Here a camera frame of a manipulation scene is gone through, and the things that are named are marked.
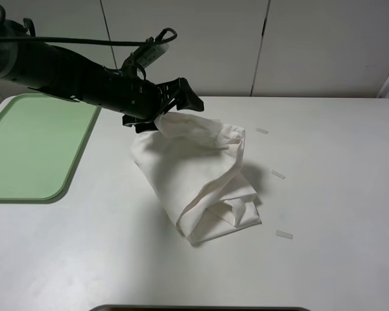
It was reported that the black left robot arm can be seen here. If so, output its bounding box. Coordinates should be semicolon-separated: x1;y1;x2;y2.
0;19;204;133

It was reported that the white short sleeve t-shirt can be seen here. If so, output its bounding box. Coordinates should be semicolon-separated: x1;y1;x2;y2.
132;113;261;245

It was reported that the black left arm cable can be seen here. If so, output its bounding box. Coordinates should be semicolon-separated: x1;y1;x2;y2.
0;3;178;46

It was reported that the light green plastic tray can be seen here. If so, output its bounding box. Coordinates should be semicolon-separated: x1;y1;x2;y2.
0;94;98;202

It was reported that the clear tape marker near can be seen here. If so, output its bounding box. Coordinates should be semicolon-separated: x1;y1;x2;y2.
276;229;293;240

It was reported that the clear tape marker far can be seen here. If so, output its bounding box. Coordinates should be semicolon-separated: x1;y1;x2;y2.
256;128;269;134

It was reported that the clear tape marker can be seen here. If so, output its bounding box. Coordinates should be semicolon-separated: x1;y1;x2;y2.
271;170;285;179
276;229;293;240
256;128;269;134

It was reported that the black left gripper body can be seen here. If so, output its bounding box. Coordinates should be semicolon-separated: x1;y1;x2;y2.
108;69;182;125

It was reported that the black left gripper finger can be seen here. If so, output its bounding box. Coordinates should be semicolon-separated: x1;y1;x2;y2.
176;78;204;111
134;119;158;133

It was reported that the clear tape marker middle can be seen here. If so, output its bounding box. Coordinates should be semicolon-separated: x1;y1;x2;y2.
271;170;285;179

